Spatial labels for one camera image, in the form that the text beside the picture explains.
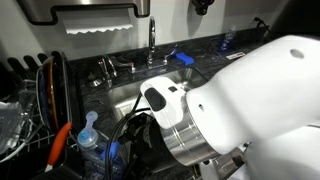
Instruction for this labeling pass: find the small round metal fixture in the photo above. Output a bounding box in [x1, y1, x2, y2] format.
[87, 73, 102, 88]

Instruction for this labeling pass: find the small bottle with blue liquid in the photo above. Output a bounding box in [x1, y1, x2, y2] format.
[218, 25, 238, 53]

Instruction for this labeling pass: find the white label strip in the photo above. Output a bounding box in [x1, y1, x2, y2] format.
[225, 51, 247, 61]

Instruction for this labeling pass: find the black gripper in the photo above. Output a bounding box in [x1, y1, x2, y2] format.
[118, 112, 168, 180]

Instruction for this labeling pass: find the steel paper towel dispenser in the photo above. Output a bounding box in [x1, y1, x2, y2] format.
[16, 0, 151, 36]

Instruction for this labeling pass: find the blue grey plate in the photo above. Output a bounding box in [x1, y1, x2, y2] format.
[34, 66, 51, 131]

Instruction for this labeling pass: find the black dish rack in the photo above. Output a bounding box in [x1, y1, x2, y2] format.
[0, 51, 85, 180]

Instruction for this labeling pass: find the orange handled utensil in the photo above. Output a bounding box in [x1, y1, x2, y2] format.
[44, 121, 73, 173]

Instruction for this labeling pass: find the chrome side tap fixture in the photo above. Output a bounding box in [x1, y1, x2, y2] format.
[97, 54, 136, 89]

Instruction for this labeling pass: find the black plate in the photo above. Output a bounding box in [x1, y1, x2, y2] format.
[50, 49, 83, 135]

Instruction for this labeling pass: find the orange rimmed plate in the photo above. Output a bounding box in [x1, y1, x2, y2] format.
[43, 56, 63, 133]

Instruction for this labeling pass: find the chrome gooseneck faucet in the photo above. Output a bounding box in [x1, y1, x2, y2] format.
[146, 16, 170, 70]

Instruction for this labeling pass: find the clear soap bottle blue cap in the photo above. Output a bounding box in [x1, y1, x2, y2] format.
[76, 110, 128, 180]

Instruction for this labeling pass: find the black power cable with plug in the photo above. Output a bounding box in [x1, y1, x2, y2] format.
[254, 16, 272, 35]

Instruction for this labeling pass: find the blue sponge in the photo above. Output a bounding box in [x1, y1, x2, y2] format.
[174, 51, 195, 66]

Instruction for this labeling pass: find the stainless steel sink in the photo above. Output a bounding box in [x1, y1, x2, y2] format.
[106, 66, 210, 128]

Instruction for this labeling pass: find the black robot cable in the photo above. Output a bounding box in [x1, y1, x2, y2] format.
[104, 92, 153, 180]

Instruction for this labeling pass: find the clear plastic container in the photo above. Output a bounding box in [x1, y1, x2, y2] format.
[0, 79, 38, 158]

